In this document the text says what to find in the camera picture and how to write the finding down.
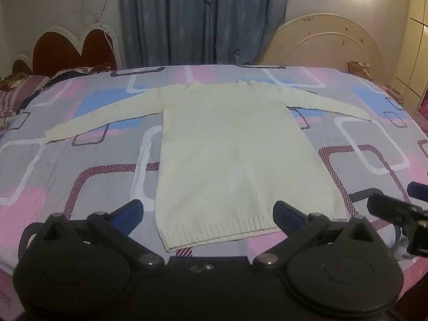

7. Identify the white wall cable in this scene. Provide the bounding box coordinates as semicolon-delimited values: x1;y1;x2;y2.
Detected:
80;0;117;59

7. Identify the pink grey patterned bed sheet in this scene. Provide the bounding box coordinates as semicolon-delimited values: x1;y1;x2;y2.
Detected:
0;63;428;276

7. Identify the red heart-shaped headboard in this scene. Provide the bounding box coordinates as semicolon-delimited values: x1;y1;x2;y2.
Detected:
13;24;121;76

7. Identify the blue grey curtain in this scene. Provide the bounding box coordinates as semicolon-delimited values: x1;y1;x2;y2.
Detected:
119;0;296;67

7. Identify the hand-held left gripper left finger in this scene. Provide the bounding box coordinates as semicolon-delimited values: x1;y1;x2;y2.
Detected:
42;200;165;271

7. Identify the cream wardrobe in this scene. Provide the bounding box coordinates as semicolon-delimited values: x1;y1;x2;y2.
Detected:
391;0;428;116

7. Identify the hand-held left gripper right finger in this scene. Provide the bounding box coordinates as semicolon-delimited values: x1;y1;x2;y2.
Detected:
253;201;382;271

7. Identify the red patterned cloth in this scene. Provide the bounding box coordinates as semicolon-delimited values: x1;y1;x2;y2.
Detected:
347;60;373;81

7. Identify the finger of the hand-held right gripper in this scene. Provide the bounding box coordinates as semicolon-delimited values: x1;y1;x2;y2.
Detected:
407;182;428;199
367;192;428;228

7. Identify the striped pink pillow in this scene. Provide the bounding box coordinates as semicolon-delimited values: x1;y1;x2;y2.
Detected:
0;74;51;118

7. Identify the cream knit sweater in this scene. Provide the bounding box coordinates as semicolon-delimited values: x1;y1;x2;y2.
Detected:
44;81;374;252

